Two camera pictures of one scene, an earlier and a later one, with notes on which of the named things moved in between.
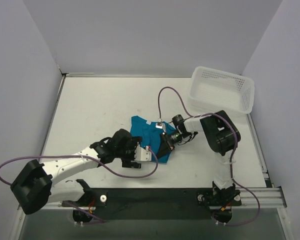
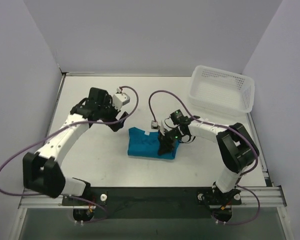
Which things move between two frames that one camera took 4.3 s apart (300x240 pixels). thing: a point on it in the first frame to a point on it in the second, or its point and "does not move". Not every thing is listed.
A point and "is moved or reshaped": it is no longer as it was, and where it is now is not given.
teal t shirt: [151, 136] is moved or reshaped
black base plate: [165, 204] does not move
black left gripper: [131, 155] to [114, 116]
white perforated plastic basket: [219, 90] does not move
